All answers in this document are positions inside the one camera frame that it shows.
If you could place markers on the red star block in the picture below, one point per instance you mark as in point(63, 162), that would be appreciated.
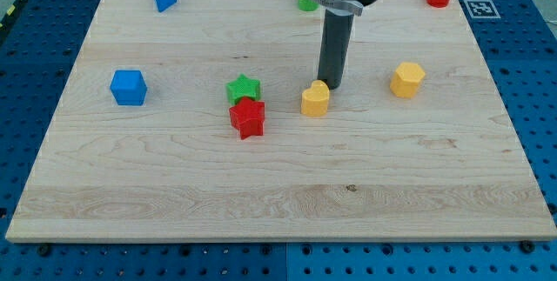
point(248, 117)

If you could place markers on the yellow hexagon block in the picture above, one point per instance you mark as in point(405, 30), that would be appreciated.
point(407, 79)

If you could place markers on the white fiducial marker tag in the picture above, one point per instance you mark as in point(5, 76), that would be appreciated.
point(481, 9)

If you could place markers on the green star block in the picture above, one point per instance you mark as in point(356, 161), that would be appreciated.
point(241, 87)

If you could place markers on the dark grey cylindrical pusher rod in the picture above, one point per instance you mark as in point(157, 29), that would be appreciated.
point(336, 34)

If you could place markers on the blue hexagon block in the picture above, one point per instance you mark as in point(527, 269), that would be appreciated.
point(128, 87)

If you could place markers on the wooden board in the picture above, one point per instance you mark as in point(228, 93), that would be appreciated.
point(445, 165)

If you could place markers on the green block behind arm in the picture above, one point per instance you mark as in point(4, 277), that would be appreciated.
point(307, 5)

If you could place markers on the yellow heart block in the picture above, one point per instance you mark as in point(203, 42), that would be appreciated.
point(315, 99)

